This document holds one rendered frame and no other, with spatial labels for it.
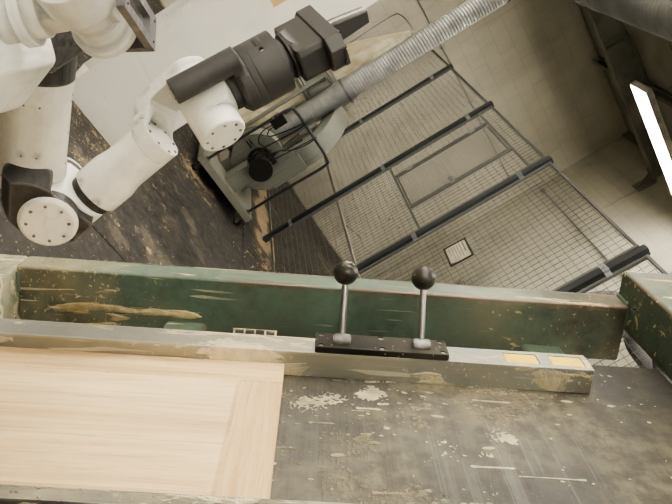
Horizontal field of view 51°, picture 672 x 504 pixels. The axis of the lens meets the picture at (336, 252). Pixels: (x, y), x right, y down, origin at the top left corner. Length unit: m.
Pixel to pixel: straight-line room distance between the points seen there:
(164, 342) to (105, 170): 0.26
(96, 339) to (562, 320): 0.81
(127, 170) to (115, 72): 3.63
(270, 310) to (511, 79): 8.57
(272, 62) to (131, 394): 0.48
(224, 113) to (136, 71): 3.67
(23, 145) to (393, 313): 0.68
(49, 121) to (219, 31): 3.57
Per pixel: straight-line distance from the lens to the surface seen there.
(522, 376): 1.12
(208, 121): 0.95
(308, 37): 1.00
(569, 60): 9.94
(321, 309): 1.29
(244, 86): 0.97
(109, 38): 0.73
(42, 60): 0.82
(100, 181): 1.03
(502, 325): 1.34
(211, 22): 4.51
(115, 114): 4.71
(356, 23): 1.04
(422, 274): 1.08
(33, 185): 1.01
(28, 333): 1.13
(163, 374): 1.04
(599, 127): 10.42
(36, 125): 0.99
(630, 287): 1.40
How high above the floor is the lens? 1.60
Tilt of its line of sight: 9 degrees down
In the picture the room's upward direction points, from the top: 60 degrees clockwise
